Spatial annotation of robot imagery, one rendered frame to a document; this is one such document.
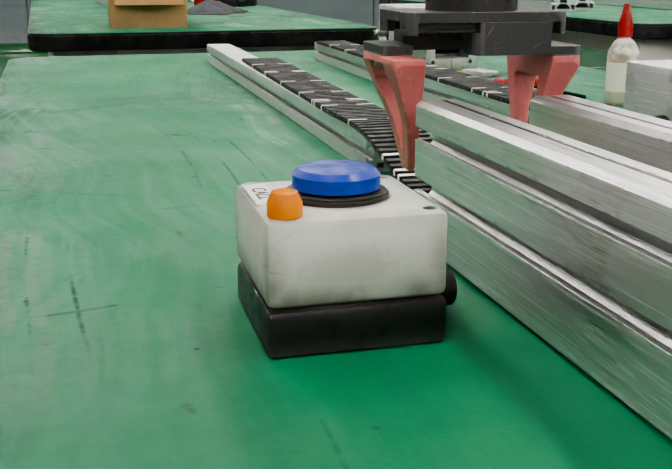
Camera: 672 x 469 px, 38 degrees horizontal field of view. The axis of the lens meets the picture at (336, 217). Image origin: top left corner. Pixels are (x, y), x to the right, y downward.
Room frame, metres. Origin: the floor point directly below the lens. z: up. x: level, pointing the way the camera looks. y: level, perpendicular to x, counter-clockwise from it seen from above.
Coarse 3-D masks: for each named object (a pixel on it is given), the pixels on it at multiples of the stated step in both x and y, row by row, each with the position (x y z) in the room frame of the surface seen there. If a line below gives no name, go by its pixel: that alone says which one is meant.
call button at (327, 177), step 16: (320, 160) 0.44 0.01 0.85; (336, 160) 0.44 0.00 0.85; (352, 160) 0.45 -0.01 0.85; (304, 176) 0.42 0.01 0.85; (320, 176) 0.41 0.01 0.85; (336, 176) 0.41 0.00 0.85; (352, 176) 0.41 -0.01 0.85; (368, 176) 0.42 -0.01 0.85; (304, 192) 0.42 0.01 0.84; (320, 192) 0.41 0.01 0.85; (336, 192) 0.41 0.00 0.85; (352, 192) 0.41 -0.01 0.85; (368, 192) 0.42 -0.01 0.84
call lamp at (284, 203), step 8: (272, 192) 0.39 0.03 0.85; (280, 192) 0.39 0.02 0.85; (288, 192) 0.39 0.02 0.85; (296, 192) 0.39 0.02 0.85; (272, 200) 0.39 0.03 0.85; (280, 200) 0.39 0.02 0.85; (288, 200) 0.39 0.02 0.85; (296, 200) 0.39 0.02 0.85; (272, 208) 0.39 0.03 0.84; (280, 208) 0.39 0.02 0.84; (288, 208) 0.39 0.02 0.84; (296, 208) 0.39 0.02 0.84; (272, 216) 0.39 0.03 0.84; (280, 216) 0.39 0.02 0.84; (288, 216) 0.39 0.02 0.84; (296, 216) 0.39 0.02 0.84
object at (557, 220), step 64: (448, 128) 0.52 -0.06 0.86; (512, 128) 0.46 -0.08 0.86; (576, 128) 0.53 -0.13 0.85; (640, 128) 0.47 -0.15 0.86; (448, 192) 0.51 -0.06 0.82; (512, 192) 0.44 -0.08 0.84; (576, 192) 0.38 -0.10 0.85; (640, 192) 0.34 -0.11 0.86; (448, 256) 0.51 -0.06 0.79; (512, 256) 0.43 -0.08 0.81; (576, 256) 0.38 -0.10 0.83; (640, 256) 0.33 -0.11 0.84; (576, 320) 0.37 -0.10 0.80; (640, 320) 0.35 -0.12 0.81; (640, 384) 0.33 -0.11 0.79
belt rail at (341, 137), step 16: (208, 48) 1.68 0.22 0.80; (224, 48) 1.61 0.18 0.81; (224, 64) 1.55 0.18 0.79; (240, 64) 1.36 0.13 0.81; (240, 80) 1.36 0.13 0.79; (256, 80) 1.24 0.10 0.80; (272, 80) 1.15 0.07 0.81; (272, 96) 1.14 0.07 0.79; (288, 96) 1.05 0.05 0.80; (288, 112) 1.05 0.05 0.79; (304, 112) 1.01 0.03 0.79; (320, 112) 0.91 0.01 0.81; (304, 128) 0.98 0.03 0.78; (320, 128) 0.91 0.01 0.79; (336, 128) 0.86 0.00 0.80; (352, 128) 0.81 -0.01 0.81; (336, 144) 0.86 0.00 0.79; (352, 144) 0.83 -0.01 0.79; (368, 144) 0.77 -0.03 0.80; (368, 160) 0.77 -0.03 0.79
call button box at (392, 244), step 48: (240, 192) 0.45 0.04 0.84; (384, 192) 0.42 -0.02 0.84; (240, 240) 0.44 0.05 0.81; (288, 240) 0.38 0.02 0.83; (336, 240) 0.39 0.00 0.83; (384, 240) 0.39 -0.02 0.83; (432, 240) 0.40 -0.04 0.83; (240, 288) 0.45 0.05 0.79; (288, 288) 0.38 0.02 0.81; (336, 288) 0.39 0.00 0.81; (384, 288) 0.39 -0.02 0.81; (432, 288) 0.40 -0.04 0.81; (288, 336) 0.38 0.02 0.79; (336, 336) 0.39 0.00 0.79; (384, 336) 0.39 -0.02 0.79; (432, 336) 0.40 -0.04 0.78
